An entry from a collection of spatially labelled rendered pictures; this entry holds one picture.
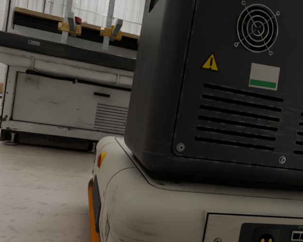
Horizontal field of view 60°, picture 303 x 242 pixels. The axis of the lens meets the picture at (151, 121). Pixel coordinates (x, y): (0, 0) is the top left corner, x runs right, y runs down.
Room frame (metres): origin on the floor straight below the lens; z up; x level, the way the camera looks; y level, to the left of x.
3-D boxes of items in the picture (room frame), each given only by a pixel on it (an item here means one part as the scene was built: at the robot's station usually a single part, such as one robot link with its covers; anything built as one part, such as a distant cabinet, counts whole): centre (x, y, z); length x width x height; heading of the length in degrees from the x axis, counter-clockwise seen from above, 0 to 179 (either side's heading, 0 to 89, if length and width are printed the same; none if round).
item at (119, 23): (1.63, 0.31, 0.83); 0.43 x 0.03 x 0.04; 15
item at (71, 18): (1.56, 0.55, 0.80); 0.43 x 0.03 x 0.04; 15
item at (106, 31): (1.71, 0.35, 0.83); 0.14 x 0.06 x 0.05; 105
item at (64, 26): (1.64, 0.59, 0.80); 0.14 x 0.06 x 0.05; 105
